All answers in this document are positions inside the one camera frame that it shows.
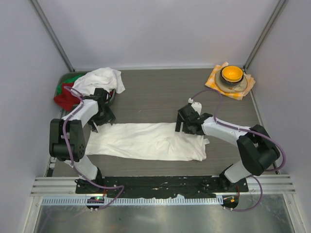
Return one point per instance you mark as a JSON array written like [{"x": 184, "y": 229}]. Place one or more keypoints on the green t-shirt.
[{"x": 70, "y": 80}]

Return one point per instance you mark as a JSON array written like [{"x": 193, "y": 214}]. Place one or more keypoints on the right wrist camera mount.
[{"x": 195, "y": 105}]

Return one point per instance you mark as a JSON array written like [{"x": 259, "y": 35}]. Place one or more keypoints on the beige ceramic plate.
[{"x": 230, "y": 87}]

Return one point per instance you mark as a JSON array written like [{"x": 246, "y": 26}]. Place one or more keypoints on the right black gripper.
[{"x": 185, "y": 129}]

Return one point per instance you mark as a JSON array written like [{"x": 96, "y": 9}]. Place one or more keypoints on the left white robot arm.
[{"x": 69, "y": 135}]

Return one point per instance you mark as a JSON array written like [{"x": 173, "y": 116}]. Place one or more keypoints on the white t-shirt with robot print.
[{"x": 147, "y": 141}]

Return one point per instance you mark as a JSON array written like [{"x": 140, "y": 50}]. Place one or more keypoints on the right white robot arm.
[{"x": 257, "y": 151}]

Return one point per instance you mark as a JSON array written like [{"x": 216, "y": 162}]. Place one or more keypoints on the dark ceramic bowl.
[{"x": 227, "y": 81}]

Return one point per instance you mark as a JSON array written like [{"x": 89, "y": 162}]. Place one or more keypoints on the white slotted cable duct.
[{"x": 98, "y": 201}]

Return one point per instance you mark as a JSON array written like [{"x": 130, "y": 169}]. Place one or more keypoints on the orange bowl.
[{"x": 232, "y": 74}]

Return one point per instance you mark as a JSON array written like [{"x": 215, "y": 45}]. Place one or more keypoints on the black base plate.
[{"x": 162, "y": 187}]

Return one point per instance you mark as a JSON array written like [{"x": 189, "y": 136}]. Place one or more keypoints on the aluminium rail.
[{"x": 64, "y": 186}]

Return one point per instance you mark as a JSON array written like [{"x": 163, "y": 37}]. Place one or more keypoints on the red t-shirt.
[{"x": 64, "y": 98}]

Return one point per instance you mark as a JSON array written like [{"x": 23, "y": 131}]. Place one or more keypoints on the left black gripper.
[{"x": 109, "y": 118}]

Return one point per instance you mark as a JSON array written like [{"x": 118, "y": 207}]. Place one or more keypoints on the yellow checkered cloth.
[{"x": 237, "y": 96}]

